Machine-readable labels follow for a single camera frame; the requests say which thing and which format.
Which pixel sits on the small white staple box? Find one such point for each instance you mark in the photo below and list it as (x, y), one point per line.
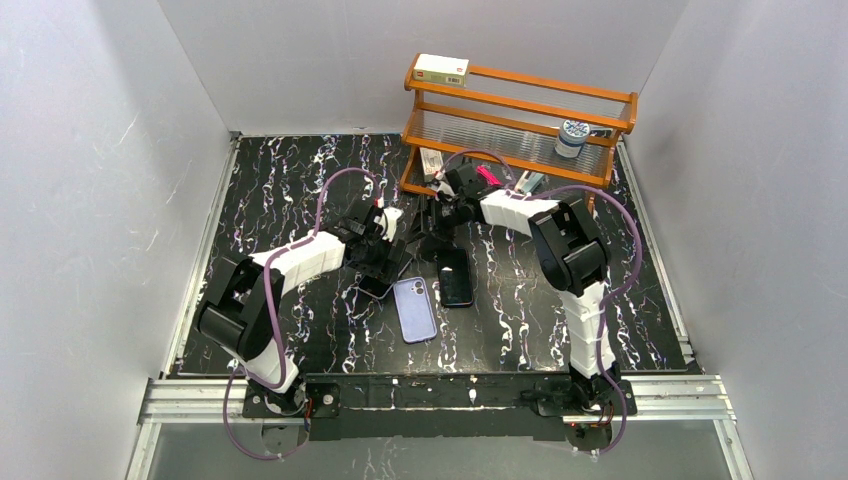
(432, 162)

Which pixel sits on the pink-edged black smartphone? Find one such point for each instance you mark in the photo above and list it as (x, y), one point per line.
(455, 280)

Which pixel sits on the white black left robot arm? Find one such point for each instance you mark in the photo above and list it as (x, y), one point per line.
(238, 309)

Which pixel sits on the pink comb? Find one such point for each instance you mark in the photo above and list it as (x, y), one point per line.
(488, 176)

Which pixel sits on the white green box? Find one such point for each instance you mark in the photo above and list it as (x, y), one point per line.
(440, 70)

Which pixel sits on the blue white round jar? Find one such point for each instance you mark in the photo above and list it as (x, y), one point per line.
(572, 137)

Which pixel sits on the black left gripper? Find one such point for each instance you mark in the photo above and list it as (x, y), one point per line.
(382, 263)

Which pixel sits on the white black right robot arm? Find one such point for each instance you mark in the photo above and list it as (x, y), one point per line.
(570, 252)

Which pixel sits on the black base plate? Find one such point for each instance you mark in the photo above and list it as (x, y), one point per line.
(540, 405)

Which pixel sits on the blue-edged black smartphone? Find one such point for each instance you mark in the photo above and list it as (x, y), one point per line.
(374, 287)

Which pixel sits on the orange wooden shelf rack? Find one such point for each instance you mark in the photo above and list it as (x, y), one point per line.
(501, 115)

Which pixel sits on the aluminium rail frame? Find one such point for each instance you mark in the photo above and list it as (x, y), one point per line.
(193, 427)

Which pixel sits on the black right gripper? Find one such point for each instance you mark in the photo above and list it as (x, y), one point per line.
(432, 221)

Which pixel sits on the lavender phone case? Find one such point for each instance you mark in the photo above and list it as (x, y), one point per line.
(414, 310)

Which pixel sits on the white teal stapler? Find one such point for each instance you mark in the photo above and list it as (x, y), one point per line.
(528, 182)

